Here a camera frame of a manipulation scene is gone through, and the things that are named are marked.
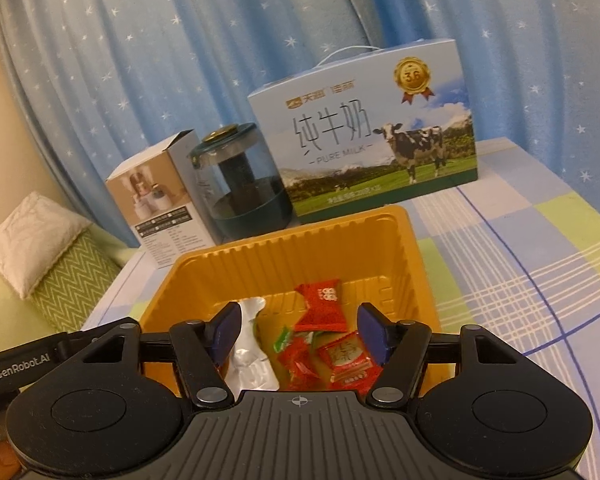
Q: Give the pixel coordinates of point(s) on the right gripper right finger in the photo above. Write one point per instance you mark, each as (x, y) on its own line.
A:
(400, 349)

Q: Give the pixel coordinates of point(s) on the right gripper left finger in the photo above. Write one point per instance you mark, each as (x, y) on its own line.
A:
(200, 350)

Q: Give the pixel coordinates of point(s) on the silver foil snack packet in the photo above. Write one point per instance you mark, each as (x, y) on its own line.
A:
(248, 365)

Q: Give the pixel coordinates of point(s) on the red candy packet front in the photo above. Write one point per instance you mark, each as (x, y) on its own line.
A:
(350, 365)

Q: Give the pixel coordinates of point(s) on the red candy packet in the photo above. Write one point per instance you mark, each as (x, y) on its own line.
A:
(350, 365)
(323, 308)

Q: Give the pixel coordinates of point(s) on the red candy packet top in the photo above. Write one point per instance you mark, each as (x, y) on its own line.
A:
(323, 308)

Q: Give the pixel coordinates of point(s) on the red green candy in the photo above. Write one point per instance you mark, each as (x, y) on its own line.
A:
(294, 352)

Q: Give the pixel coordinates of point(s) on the orange plastic tray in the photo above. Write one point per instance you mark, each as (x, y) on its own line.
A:
(373, 254)

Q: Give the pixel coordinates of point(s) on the green chevron cushion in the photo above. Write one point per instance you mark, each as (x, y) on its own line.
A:
(69, 291)

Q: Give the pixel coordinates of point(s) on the green sofa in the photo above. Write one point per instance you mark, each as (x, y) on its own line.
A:
(20, 322)

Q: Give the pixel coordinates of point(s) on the checkered tablecloth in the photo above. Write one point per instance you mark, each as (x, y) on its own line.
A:
(516, 251)

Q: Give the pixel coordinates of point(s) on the dark green glass jar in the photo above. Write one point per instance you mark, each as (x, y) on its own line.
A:
(239, 182)

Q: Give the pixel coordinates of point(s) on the small white product box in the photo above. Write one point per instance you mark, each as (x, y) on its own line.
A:
(155, 193)

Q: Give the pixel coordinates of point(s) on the cream white pillow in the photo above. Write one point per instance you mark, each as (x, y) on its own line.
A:
(33, 237)

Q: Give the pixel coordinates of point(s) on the pure milk carton box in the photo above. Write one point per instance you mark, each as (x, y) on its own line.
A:
(376, 129)

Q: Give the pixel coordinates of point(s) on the blue star curtain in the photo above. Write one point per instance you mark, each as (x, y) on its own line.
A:
(100, 80)

